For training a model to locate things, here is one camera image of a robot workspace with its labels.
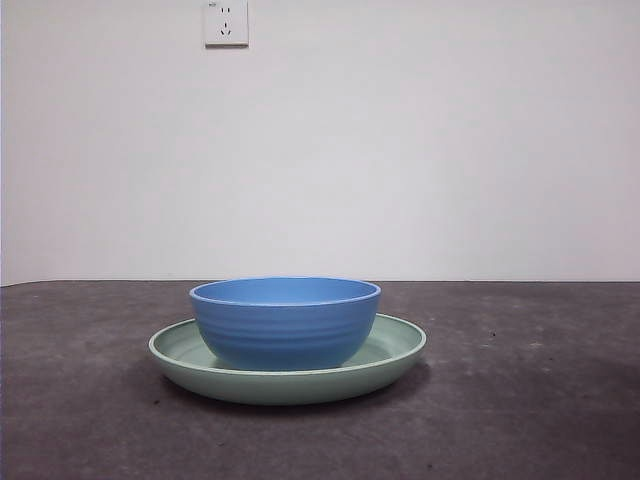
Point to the blue ribbed bowl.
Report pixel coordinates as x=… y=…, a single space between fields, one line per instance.
x=285 y=330

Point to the green round plate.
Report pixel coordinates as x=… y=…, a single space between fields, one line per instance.
x=280 y=387

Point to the white wall socket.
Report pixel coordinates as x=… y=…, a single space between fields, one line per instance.
x=226 y=25

